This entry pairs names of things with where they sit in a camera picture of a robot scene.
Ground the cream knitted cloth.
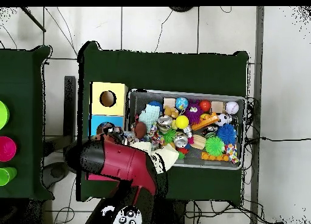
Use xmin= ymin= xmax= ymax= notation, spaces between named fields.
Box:
xmin=131 ymin=141 xmax=180 ymax=175

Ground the blue spiky rubber ball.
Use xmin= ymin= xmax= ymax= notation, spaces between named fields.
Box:
xmin=216 ymin=123 xmax=238 ymax=146

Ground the shallow silver mesh bin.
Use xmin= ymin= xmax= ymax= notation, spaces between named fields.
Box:
xmin=123 ymin=88 xmax=247 ymax=170

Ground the wooden box with three holes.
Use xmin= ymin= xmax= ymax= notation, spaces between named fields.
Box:
xmin=86 ymin=81 xmax=129 ymax=182

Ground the brown toy football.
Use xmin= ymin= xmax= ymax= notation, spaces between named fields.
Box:
xmin=134 ymin=121 xmax=148 ymax=140

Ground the smooth yellow ball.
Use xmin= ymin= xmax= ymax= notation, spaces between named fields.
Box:
xmin=174 ymin=115 xmax=190 ymax=129

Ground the blue white patterned ball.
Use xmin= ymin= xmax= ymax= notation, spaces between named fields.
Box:
xmin=175 ymin=97 xmax=189 ymax=110

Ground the purple spiky ball with eyes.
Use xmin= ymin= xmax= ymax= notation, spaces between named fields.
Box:
xmin=184 ymin=100 xmax=203 ymax=125

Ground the orange toy building brick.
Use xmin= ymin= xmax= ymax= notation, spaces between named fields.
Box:
xmin=191 ymin=112 xmax=219 ymax=131

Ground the dark green table cloth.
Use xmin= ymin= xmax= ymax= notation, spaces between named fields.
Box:
xmin=76 ymin=41 xmax=249 ymax=206

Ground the red orange ball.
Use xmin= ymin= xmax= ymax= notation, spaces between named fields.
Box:
xmin=199 ymin=100 xmax=211 ymax=112

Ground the green spiky ball with eyes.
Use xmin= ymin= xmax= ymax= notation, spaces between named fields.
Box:
xmin=204 ymin=136 xmax=226 ymax=157

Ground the white baseball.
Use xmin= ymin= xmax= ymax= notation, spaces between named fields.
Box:
xmin=225 ymin=101 xmax=240 ymax=115

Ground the black upright panel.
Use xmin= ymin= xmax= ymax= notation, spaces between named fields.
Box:
xmin=63 ymin=75 xmax=77 ymax=163

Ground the dark green side table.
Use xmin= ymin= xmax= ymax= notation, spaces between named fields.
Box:
xmin=0 ymin=45 xmax=55 ymax=202

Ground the pink plastic cup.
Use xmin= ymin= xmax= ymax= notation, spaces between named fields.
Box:
xmin=0 ymin=135 xmax=17 ymax=162

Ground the lime green plastic cup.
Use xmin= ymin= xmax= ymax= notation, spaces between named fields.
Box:
xmin=0 ymin=100 xmax=10 ymax=131
xmin=0 ymin=166 xmax=18 ymax=186

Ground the black slanted rod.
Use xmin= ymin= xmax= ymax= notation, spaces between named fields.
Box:
xmin=20 ymin=6 xmax=47 ymax=33

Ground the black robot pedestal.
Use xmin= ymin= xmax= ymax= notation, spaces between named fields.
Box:
xmin=155 ymin=198 xmax=188 ymax=224

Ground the black floor power cable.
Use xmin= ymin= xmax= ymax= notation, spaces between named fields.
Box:
xmin=245 ymin=135 xmax=311 ymax=143

